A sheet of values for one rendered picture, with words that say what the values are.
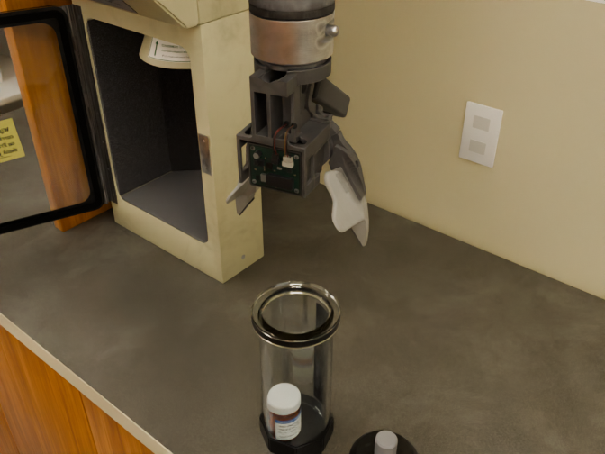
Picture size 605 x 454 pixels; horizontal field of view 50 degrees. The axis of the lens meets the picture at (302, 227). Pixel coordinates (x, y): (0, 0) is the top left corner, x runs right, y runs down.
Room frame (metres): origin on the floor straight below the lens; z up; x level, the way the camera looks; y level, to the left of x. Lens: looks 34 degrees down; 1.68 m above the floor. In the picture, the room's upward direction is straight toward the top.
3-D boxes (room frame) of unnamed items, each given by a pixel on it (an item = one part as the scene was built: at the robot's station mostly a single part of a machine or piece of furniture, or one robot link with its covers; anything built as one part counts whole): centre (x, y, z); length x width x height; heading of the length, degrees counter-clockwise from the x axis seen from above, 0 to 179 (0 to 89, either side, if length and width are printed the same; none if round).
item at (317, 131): (0.56, 0.01, 1.42); 0.09 x 0.08 x 0.12; 156
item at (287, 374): (0.59, 0.01, 1.06); 0.11 x 0.11 x 0.21
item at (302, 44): (0.57, 0.01, 1.50); 0.08 x 0.08 x 0.05
